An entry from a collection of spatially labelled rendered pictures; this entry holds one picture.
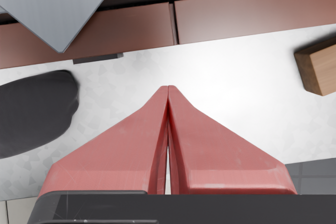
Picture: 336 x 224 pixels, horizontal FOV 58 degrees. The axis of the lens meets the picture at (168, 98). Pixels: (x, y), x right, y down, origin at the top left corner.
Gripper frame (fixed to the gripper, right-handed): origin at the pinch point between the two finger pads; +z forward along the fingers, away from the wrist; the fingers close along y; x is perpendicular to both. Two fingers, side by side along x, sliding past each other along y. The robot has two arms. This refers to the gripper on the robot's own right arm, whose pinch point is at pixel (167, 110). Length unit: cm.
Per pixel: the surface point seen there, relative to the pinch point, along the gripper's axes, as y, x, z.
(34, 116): 18.3, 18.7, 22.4
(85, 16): 6.6, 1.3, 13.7
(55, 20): 9.0, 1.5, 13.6
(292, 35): -17.6, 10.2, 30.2
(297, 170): -51, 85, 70
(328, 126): -23.9, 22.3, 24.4
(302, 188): -53, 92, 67
